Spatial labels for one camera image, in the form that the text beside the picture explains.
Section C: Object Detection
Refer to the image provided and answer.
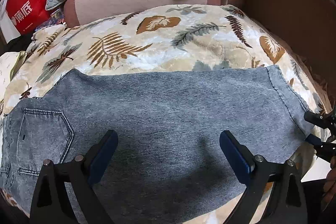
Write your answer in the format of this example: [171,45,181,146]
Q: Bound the person's right hand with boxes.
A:
[321,156,336,211]

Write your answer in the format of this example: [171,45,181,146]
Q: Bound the grey blue denim pants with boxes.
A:
[1,65,313,223]

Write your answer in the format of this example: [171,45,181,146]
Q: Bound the colourful snack packet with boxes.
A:
[35,9,66,31]

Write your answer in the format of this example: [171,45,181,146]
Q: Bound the white patterned pillow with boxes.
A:
[0,52,21,100]

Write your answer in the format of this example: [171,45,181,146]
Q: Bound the red shopping bag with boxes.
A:
[1,0,50,43]

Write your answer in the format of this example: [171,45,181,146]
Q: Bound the leaf pattern beige blanket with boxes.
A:
[0,4,329,224]

